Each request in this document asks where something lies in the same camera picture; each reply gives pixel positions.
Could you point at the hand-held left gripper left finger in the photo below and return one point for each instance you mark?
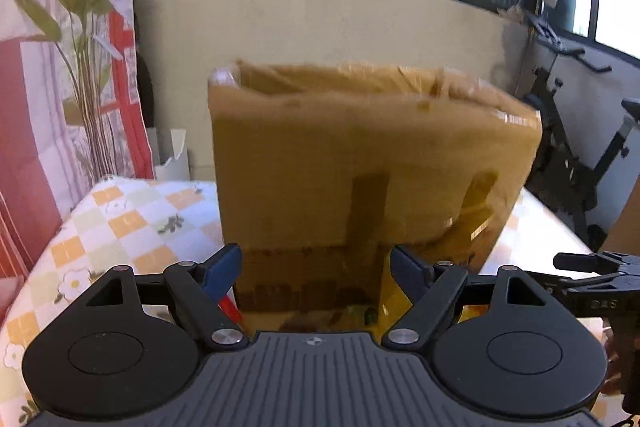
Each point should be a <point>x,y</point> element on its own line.
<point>220,269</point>

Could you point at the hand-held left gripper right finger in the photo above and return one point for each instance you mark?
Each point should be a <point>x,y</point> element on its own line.
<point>407,269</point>

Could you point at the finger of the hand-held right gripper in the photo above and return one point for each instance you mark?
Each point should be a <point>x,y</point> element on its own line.
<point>600,299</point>
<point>595,263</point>

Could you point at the red snack packet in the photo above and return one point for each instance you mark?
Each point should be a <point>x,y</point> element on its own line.
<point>230,307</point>

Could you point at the yellow snack packet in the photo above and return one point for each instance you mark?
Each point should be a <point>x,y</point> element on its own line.
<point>395,307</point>

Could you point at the taped brown cardboard box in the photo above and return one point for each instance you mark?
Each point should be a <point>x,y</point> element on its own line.
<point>360,167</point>

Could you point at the leaning brown cardboard sheet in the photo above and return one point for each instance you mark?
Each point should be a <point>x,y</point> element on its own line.
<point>625,222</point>

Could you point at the black exercise bike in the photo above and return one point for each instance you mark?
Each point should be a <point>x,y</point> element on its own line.
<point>565,157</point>

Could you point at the red striped floral curtain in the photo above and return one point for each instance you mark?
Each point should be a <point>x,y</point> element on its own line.
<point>30,147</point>

